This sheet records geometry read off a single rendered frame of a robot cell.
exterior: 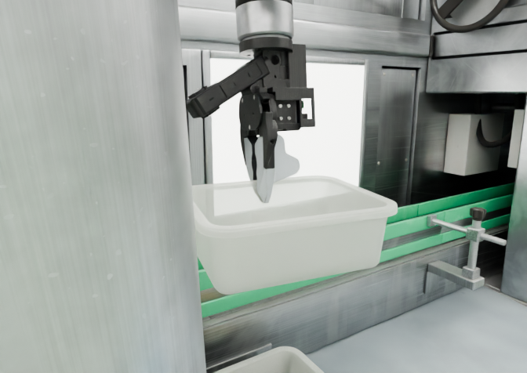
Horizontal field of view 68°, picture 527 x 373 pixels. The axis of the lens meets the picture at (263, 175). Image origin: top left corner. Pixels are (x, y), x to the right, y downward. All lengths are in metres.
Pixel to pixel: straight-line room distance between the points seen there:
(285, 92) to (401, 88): 0.68
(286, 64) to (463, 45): 0.70
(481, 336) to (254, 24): 0.76
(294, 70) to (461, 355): 0.63
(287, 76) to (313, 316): 0.45
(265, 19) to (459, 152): 0.90
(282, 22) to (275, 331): 0.51
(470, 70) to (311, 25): 0.44
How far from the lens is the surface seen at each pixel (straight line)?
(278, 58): 0.54
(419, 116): 1.21
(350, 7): 1.05
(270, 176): 0.51
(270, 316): 0.73
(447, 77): 1.18
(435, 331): 0.96
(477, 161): 1.35
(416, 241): 0.97
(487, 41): 1.14
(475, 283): 0.95
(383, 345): 0.88
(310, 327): 0.80
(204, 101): 0.49
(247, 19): 0.53
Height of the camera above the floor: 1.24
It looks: 12 degrees down
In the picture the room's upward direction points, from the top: straight up
